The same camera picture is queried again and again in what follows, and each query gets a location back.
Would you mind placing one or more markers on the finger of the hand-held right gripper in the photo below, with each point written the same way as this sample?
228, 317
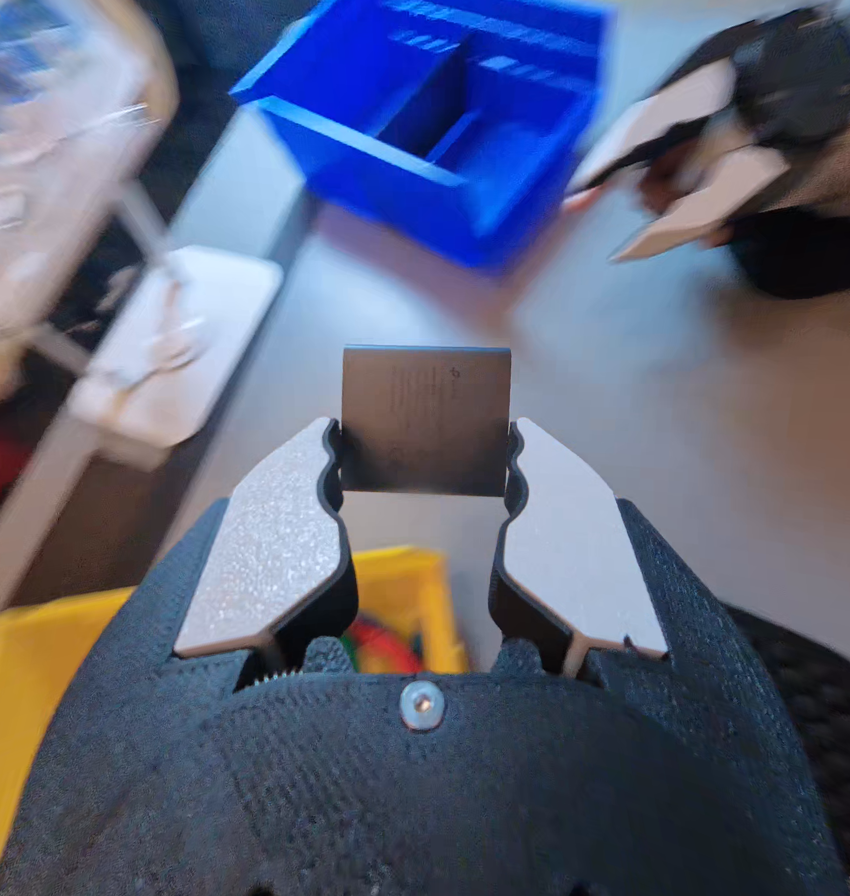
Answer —
663, 112
712, 196

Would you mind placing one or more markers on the grey ethernet adapter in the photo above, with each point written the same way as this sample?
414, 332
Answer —
425, 420

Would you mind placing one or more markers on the person's right hand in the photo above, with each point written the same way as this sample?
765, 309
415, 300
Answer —
810, 259

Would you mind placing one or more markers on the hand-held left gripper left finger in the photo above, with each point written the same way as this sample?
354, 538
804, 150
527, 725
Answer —
271, 539

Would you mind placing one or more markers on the yellow plastic bin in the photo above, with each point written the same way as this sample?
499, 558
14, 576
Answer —
33, 665

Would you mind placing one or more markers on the white flat base plate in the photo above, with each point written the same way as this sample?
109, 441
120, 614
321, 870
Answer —
187, 336

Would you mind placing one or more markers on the blue plastic bin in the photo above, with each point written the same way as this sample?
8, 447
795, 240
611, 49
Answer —
523, 175

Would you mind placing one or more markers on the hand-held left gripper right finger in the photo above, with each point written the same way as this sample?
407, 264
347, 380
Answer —
572, 560

